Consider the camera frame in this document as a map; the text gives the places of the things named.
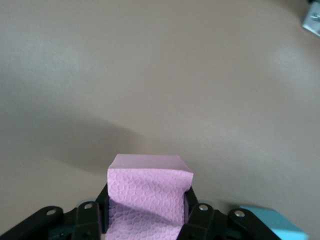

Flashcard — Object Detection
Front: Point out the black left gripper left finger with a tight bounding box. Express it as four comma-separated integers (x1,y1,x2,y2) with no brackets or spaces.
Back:
0,183,111,240

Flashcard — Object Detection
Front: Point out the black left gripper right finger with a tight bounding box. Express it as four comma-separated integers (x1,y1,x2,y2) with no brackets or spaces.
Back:
178,185,284,240

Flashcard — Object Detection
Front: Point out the pink foam cube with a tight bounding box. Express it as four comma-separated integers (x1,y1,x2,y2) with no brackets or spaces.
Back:
104,153,195,240

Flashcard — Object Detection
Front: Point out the cyan foam cube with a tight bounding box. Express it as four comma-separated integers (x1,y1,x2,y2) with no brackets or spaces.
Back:
237,205,309,240

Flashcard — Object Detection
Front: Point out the small metal table bracket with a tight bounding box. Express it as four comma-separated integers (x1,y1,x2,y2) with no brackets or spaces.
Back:
301,0,320,37

